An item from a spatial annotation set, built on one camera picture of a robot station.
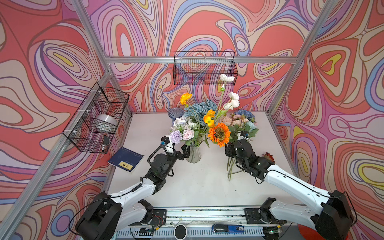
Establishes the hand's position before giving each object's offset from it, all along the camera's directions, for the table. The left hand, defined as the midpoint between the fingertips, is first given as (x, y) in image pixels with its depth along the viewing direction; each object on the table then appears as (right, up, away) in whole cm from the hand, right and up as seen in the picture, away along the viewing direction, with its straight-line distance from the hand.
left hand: (185, 140), depth 77 cm
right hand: (+25, -4, +5) cm, 26 cm away
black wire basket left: (-46, +7, -4) cm, 47 cm away
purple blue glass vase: (-7, +16, +18) cm, 25 cm away
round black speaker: (-1, -40, -11) cm, 41 cm away
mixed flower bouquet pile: (+37, +9, +20) cm, 43 cm away
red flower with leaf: (+51, -11, +11) cm, 53 cm away
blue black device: (+20, -39, -10) cm, 45 cm away
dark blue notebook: (-38, -14, +16) cm, 43 cm away
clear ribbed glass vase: (+6, -11, +20) cm, 23 cm away
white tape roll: (-38, +9, -7) cm, 40 cm away
